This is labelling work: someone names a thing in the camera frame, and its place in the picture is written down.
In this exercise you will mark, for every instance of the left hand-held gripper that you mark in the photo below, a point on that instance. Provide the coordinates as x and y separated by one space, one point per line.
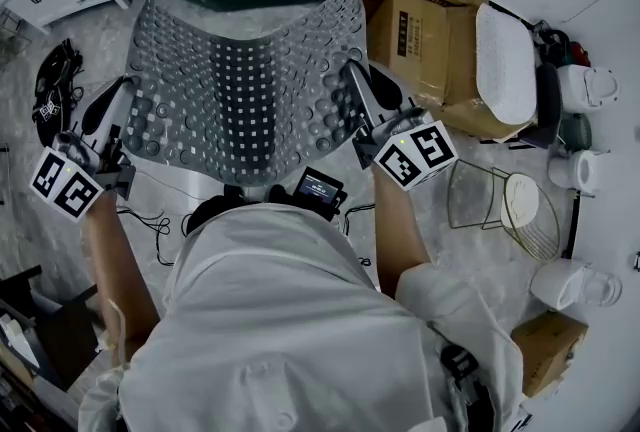
65 185

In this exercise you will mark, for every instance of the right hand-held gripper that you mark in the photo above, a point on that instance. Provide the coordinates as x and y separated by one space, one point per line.
415 155

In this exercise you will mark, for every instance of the grey studded bath mat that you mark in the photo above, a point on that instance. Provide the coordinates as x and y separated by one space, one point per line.
240 95

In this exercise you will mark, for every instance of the person's right forearm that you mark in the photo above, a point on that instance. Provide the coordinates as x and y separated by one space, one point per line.
400 230

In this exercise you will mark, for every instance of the person's left forearm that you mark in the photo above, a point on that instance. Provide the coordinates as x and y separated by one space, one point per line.
120 270

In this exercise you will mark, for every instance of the black gear bag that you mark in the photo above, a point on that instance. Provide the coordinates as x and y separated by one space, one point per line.
52 90

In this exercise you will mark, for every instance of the printed cardboard box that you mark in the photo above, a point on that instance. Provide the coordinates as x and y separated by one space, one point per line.
407 37

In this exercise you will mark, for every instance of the large open cardboard box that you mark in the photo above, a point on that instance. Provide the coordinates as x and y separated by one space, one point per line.
465 70

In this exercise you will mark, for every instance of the black screen device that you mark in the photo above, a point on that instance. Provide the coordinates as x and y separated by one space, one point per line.
315 186

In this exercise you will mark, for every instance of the white speckled oval seat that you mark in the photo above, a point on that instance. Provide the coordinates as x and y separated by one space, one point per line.
505 65

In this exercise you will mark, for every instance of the person's black trousers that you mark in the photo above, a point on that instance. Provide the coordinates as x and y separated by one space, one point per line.
205 212

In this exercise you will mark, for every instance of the person's right black shoe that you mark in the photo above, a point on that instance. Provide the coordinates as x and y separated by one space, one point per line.
278 193

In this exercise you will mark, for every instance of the person's black shoe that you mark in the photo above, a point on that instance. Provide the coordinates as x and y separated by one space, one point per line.
278 193
233 192

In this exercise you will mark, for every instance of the person's left black shoe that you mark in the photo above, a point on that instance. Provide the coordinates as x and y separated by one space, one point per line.
233 192

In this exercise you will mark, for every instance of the white round cushion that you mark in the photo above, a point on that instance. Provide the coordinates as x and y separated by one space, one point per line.
520 200

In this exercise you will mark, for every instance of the grey green round pot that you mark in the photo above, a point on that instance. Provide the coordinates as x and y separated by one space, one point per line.
576 132

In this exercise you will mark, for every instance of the black low stand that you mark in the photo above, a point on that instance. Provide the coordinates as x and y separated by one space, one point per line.
65 335

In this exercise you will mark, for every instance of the person's white shirt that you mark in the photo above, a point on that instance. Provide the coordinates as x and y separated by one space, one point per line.
280 320

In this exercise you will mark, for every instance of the black waist pouch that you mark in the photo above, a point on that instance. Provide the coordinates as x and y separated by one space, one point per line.
462 365

